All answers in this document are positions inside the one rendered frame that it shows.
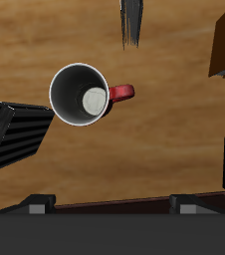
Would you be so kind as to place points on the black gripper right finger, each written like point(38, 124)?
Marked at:
point(186, 203)

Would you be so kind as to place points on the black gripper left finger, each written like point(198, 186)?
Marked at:
point(38, 203)

